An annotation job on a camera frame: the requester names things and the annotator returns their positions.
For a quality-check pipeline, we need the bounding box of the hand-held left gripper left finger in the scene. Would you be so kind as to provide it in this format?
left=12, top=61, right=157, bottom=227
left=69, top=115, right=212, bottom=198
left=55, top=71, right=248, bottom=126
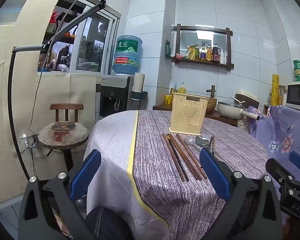
left=18, top=149, right=102, bottom=240

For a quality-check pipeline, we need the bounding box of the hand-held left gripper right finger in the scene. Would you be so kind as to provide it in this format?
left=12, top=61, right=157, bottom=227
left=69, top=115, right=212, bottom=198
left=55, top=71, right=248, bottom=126
left=199, top=148, right=283, bottom=240

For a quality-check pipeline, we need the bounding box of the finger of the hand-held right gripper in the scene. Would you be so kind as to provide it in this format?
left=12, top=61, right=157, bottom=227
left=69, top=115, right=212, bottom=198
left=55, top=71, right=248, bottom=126
left=289, top=152, right=300, bottom=183
left=266, top=158, right=294, bottom=188

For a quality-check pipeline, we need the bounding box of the brown wooden chopstick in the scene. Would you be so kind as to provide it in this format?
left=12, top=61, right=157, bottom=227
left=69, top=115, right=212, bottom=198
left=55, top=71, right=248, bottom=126
left=176, top=133, right=208, bottom=180
left=162, top=133, right=185, bottom=182
left=170, top=133, right=203, bottom=180
left=168, top=133, right=200, bottom=181

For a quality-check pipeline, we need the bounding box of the cream plastic utensil holder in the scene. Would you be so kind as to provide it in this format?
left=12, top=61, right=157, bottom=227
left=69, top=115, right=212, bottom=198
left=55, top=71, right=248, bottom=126
left=169, top=92, right=206, bottom=133

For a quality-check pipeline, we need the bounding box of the purple floral cloth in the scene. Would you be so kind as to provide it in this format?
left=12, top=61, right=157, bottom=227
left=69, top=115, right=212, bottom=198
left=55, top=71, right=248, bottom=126
left=247, top=105, right=300, bottom=183

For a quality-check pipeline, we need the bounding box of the white tablecloth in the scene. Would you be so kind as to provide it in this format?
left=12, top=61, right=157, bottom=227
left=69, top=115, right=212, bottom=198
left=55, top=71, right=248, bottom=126
left=84, top=110, right=169, bottom=240

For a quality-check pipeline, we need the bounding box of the cat print seat cushion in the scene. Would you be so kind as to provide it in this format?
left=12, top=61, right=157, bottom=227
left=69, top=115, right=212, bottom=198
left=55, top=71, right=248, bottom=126
left=38, top=121, right=89, bottom=151

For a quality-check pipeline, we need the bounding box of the person's jeans leg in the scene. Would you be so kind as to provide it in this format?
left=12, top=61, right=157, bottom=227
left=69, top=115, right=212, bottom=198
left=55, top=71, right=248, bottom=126
left=85, top=206, right=131, bottom=240

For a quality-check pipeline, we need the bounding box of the beige floral cloth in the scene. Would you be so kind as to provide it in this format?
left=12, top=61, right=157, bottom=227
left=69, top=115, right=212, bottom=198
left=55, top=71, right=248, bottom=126
left=236, top=119, right=250, bottom=133

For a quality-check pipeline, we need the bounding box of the purple striped tablecloth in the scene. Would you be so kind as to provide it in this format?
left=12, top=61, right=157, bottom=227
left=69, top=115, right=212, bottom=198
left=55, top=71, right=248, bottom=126
left=132, top=109, right=269, bottom=240

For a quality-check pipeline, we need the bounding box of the cream pot with lid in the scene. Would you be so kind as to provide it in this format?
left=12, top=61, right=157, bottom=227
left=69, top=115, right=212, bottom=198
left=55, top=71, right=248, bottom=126
left=217, top=101, right=261, bottom=121

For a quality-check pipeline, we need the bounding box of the white microwave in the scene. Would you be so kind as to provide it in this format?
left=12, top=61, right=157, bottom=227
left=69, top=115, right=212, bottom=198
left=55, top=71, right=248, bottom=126
left=285, top=80, right=300, bottom=108

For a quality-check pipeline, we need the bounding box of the woven pattern basin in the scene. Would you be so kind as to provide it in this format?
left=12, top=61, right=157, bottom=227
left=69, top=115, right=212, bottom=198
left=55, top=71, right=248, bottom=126
left=205, top=97, right=218, bottom=113

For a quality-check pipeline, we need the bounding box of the wooden stool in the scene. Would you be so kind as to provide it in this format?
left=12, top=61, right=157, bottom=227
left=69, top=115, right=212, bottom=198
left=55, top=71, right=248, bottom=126
left=37, top=103, right=89, bottom=173

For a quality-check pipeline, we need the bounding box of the white power strip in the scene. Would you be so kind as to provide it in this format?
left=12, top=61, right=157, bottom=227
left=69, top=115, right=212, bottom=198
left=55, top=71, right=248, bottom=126
left=19, top=134, right=39, bottom=148

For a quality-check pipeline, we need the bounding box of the yellow roll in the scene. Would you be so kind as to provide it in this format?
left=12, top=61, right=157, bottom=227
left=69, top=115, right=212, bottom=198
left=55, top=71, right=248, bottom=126
left=271, top=74, right=280, bottom=106

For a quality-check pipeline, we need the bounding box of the brown and white rice cooker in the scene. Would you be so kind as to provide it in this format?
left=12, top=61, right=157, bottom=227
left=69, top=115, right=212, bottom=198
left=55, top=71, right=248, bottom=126
left=234, top=89, right=259, bottom=108

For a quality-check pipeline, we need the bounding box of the bamboo style faucet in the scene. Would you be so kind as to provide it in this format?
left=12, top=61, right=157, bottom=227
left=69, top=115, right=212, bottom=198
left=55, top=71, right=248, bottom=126
left=206, top=85, right=217, bottom=99

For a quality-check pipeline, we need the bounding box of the water dispenser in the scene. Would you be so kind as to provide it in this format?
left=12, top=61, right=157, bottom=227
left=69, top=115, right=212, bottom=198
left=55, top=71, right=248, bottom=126
left=99, top=74, right=134, bottom=117

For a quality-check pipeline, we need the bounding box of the stack of green cups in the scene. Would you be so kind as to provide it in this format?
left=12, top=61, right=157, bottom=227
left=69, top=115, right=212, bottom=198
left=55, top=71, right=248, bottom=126
left=293, top=60, right=300, bottom=82

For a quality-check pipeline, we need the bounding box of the dark blue roll holder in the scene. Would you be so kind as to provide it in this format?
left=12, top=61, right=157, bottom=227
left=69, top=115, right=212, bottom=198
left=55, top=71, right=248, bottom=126
left=130, top=90, right=148, bottom=107

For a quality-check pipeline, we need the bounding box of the curved phone floor stand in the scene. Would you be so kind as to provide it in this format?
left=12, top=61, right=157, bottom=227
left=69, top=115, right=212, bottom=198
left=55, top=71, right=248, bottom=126
left=9, top=0, right=108, bottom=180

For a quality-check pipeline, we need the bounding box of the paper towel roll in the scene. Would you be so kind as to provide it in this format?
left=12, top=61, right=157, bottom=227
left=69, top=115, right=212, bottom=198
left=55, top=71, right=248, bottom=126
left=132, top=72, right=145, bottom=93

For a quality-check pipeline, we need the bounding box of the wooden framed mirror shelf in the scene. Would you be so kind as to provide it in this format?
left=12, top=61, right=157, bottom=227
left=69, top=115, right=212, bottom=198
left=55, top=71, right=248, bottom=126
left=171, top=24, right=234, bottom=70

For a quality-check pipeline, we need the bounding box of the dark soy sauce bottle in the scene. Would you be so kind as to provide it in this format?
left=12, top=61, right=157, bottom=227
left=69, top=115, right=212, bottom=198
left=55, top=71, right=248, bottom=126
left=212, top=43, right=221, bottom=63

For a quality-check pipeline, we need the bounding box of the blue water jug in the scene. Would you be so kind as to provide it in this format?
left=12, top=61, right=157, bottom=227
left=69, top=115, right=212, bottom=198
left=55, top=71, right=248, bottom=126
left=112, top=35, right=143, bottom=75

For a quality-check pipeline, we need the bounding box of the sliding window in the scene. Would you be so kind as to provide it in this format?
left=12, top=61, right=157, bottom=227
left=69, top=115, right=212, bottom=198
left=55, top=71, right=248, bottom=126
left=37, top=0, right=121, bottom=74

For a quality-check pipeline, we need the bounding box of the grey cable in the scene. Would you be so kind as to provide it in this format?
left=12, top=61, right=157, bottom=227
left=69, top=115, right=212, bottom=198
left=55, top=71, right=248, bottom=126
left=27, top=0, right=81, bottom=137

